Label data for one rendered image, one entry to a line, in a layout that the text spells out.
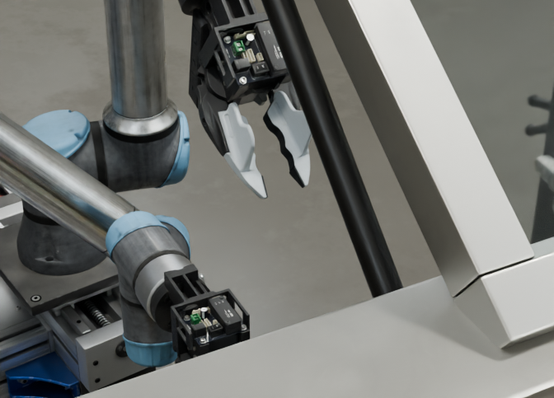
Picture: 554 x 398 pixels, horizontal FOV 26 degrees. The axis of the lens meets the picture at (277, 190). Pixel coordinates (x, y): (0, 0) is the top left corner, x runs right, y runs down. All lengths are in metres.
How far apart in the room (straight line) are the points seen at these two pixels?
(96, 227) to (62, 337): 0.42
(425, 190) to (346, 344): 0.08
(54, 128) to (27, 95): 2.29
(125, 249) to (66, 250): 0.48
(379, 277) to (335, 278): 2.68
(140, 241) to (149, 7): 0.42
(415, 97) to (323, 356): 0.12
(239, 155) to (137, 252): 0.34
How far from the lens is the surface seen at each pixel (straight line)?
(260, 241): 3.36
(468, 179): 0.52
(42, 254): 1.93
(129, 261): 1.42
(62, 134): 1.84
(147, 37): 1.75
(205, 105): 1.13
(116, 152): 1.85
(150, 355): 1.52
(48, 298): 1.89
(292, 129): 1.14
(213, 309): 1.30
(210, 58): 1.12
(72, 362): 1.94
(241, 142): 1.11
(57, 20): 4.66
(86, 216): 1.55
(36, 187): 1.54
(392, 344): 0.50
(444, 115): 0.53
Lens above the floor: 1.98
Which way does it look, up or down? 34 degrees down
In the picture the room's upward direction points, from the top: straight up
